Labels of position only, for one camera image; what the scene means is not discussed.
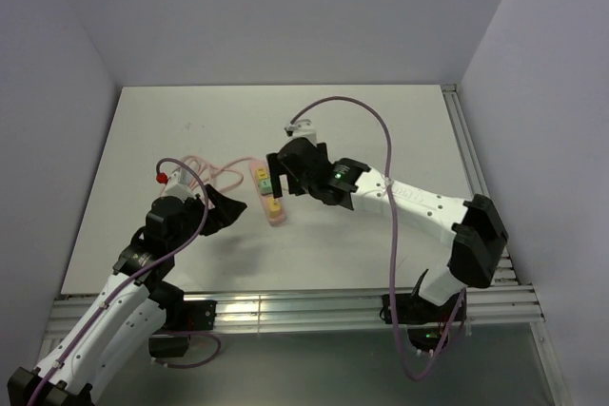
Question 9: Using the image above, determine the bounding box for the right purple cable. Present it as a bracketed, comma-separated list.
[289, 97, 467, 382]

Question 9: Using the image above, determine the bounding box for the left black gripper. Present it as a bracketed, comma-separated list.
[168, 184, 246, 252]

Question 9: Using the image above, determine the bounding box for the purple cable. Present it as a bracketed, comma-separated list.
[289, 97, 467, 382]
[26, 157, 223, 406]

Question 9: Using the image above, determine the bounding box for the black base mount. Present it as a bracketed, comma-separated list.
[395, 293, 467, 355]
[147, 300, 217, 359]

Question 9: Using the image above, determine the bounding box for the pink power cord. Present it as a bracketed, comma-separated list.
[170, 154, 253, 193]

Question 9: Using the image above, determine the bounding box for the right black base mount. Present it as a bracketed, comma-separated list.
[395, 293, 467, 355]

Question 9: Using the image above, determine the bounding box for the yellow plug adapter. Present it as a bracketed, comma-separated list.
[265, 198, 283, 219]

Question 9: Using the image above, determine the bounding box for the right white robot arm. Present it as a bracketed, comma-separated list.
[266, 138, 508, 320]

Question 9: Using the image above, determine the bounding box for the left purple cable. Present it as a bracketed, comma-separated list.
[26, 157, 223, 406]

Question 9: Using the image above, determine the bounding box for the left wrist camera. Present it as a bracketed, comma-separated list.
[156, 167, 196, 201]

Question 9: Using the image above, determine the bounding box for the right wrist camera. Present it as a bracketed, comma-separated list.
[285, 119, 317, 145]

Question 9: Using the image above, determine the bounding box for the green plug adapter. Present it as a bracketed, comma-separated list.
[258, 179, 273, 195]

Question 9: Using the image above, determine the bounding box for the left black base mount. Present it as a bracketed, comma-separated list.
[147, 300, 217, 359]

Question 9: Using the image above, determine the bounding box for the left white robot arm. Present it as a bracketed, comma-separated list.
[8, 185, 247, 405]

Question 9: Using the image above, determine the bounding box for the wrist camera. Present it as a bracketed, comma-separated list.
[285, 119, 317, 145]
[156, 167, 196, 201]

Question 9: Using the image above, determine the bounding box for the aluminium side rail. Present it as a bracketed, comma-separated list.
[441, 85, 521, 286]

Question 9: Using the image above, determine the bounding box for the yellow plug with cable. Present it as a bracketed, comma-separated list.
[254, 166, 270, 182]

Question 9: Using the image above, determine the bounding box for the pink power strip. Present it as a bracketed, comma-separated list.
[248, 159, 286, 226]

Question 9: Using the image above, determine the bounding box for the aluminium front rail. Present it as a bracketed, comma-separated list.
[42, 284, 546, 341]

